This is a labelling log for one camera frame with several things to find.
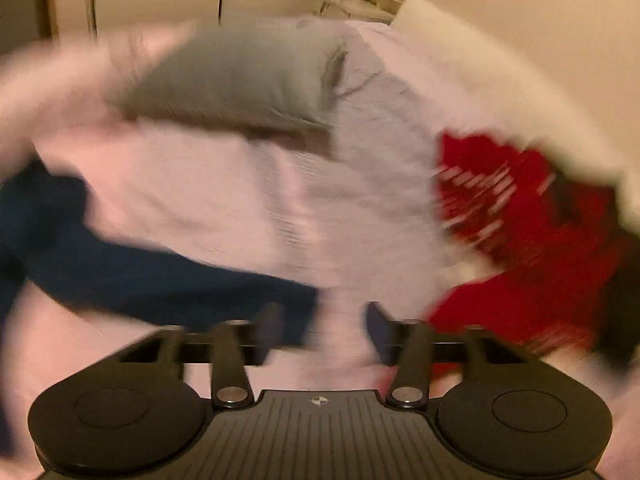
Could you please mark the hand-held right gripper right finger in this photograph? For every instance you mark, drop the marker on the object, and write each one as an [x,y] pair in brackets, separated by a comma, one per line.
[376,331]

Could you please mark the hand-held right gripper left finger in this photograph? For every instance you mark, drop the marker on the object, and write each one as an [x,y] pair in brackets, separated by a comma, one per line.
[270,331]

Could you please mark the navy blue garment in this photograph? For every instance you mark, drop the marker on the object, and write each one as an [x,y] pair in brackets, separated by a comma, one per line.
[130,270]

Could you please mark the striped grey bed sheet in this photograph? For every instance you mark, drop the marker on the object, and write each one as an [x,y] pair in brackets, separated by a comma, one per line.
[320,180]

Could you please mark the red patterned garment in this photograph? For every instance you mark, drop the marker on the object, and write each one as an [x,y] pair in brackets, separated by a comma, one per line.
[520,240]

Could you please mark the pink fuzzy blanket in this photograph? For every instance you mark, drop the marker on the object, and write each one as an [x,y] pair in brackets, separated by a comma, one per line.
[60,350]

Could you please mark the black garment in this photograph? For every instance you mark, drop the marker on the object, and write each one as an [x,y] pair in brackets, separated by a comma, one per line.
[607,240]

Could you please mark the grey pillow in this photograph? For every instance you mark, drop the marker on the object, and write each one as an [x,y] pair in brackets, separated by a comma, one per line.
[240,75]

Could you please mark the white padded headboard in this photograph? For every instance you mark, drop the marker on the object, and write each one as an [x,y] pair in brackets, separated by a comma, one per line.
[515,75]

